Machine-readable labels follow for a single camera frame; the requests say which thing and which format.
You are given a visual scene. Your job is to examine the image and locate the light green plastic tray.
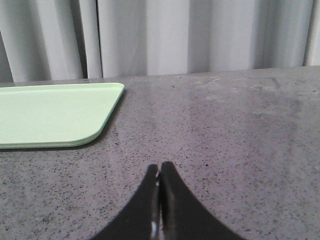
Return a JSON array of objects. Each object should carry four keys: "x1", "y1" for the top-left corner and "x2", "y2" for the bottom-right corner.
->
[{"x1": 0, "y1": 82, "x2": 125, "y2": 150}]

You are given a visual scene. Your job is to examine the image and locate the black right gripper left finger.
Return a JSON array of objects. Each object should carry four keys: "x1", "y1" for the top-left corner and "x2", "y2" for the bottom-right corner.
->
[{"x1": 92, "y1": 164, "x2": 160, "y2": 240}]

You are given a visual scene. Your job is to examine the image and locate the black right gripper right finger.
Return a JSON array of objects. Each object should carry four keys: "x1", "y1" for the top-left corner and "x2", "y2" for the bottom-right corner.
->
[{"x1": 160, "y1": 161, "x2": 242, "y2": 240}]

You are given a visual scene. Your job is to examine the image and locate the grey curtain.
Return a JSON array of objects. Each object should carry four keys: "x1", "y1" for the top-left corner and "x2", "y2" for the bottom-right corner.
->
[{"x1": 0, "y1": 0, "x2": 320, "y2": 83}]

